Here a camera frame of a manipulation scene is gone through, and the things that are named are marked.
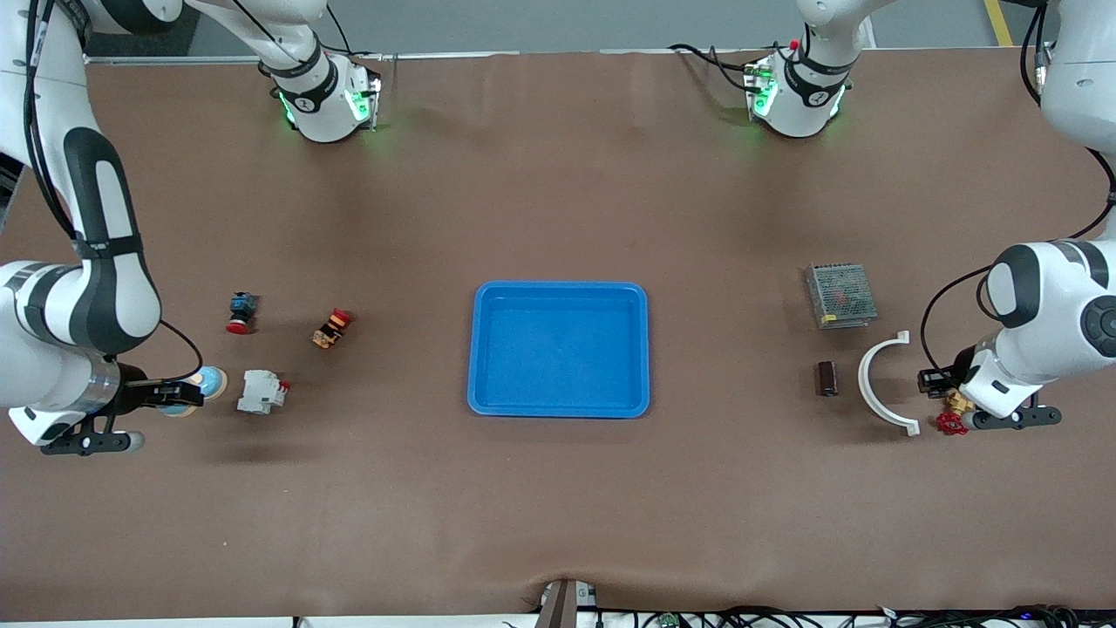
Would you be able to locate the black base cable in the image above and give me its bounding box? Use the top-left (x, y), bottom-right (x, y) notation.
top-left (668, 42), bottom-right (772, 95)
top-left (324, 4), bottom-right (384, 62)

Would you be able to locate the silver table edge rail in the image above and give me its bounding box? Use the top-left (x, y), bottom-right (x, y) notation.
top-left (87, 51), bottom-right (786, 65)

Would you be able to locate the blue plastic tray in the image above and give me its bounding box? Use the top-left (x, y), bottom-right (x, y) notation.
top-left (466, 280), bottom-right (651, 420)

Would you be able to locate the black right base cable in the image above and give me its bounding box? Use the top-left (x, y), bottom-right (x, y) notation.
top-left (324, 4), bottom-right (384, 62)

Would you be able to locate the black left base cable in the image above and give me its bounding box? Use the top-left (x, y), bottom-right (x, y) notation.
top-left (668, 42), bottom-right (772, 95)

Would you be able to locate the metal mesh power supply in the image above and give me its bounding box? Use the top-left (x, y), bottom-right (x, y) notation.
top-left (804, 263), bottom-right (878, 331)

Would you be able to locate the black cable bundle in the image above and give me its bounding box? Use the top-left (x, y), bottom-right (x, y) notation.
top-left (501, 604), bottom-right (1116, 628)

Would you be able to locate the orange red push button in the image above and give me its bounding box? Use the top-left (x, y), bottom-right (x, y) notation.
top-left (312, 308), bottom-right (355, 351)

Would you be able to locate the red button blue body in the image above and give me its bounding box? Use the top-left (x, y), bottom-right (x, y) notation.
top-left (226, 291), bottom-right (259, 336)

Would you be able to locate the white circuit breaker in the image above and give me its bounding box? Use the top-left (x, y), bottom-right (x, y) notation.
top-left (236, 369), bottom-right (291, 415)

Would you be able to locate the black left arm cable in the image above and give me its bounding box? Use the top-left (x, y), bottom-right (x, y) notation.
top-left (920, 0), bottom-right (1116, 376)

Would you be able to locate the grey metal clamp bracket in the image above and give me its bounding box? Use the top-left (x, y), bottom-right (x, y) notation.
top-left (534, 578), bottom-right (599, 628)

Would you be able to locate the white curved bracket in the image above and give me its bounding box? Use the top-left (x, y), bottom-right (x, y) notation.
top-left (858, 331), bottom-right (922, 437)

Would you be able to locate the brass valve red handle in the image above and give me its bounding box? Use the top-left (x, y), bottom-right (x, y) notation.
top-left (936, 390), bottom-right (973, 437)

